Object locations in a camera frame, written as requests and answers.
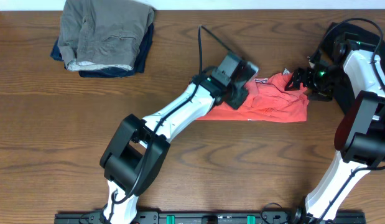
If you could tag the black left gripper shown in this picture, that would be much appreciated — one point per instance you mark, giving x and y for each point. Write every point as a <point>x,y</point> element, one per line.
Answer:
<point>241,97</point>

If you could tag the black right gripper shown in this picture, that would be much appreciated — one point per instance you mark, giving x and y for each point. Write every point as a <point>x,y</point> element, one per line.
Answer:
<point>307,73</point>

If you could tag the folded grey trousers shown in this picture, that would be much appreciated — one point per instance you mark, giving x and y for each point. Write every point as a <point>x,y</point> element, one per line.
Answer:
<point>76,11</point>

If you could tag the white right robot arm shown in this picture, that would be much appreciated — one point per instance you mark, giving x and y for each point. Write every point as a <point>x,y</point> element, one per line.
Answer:
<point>360,149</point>

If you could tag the black garment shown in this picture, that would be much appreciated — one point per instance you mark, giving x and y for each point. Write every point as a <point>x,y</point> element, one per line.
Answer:
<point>359,56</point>

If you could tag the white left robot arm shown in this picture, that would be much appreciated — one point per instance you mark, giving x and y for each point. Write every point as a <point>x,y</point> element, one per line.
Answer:
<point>136,152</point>

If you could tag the folded navy garment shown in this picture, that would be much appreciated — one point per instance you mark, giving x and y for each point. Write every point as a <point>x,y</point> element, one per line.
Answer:
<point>142,56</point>

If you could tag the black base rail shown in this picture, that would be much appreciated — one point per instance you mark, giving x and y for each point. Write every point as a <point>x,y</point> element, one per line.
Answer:
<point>151,217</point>

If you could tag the orange soccer t-shirt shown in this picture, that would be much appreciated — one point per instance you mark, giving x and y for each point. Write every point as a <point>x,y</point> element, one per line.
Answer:
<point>267,101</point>

